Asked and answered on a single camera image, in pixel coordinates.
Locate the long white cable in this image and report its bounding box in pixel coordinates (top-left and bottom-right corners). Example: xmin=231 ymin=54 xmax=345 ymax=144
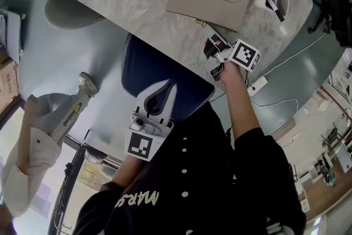
xmin=263 ymin=31 xmax=327 ymax=78

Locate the black marker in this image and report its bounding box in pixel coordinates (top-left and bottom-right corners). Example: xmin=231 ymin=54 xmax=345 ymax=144
xmin=266 ymin=0 xmax=285 ymax=23

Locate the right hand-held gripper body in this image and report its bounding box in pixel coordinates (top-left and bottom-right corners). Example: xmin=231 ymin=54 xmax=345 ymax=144
xmin=204 ymin=39 xmax=261 ymax=82

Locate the person's right forearm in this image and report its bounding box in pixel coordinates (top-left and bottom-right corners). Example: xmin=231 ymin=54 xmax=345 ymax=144
xmin=219 ymin=62 xmax=267 ymax=150

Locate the beige dining chair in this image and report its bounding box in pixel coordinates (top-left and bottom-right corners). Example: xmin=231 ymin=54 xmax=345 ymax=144
xmin=45 ymin=0 xmax=107 ymax=31

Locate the grey flat cart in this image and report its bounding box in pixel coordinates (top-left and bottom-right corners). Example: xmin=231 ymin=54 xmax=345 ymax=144
xmin=0 ymin=8 xmax=27 ymax=63

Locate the dark blue dining chair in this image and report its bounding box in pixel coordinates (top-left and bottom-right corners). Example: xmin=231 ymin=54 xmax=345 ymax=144
xmin=120 ymin=32 xmax=216 ymax=122

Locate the person's black shirt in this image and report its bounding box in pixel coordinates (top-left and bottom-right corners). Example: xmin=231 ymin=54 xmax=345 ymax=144
xmin=73 ymin=101 xmax=307 ymax=235

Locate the black office chair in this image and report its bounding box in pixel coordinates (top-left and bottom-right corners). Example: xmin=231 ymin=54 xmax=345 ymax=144
xmin=307 ymin=0 xmax=352 ymax=48

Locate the brown cardboard box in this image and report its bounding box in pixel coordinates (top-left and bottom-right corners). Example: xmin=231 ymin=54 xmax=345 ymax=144
xmin=0 ymin=51 xmax=21 ymax=108

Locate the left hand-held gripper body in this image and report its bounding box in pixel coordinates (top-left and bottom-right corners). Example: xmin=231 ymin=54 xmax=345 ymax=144
xmin=124 ymin=111 xmax=175 ymax=162

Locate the person's left forearm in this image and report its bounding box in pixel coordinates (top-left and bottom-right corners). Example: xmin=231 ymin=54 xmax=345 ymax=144
xmin=111 ymin=154 xmax=151 ymax=193

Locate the white power strip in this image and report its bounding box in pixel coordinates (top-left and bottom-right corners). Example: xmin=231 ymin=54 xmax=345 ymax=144
xmin=246 ymin=75 xmax=268 ymax=97

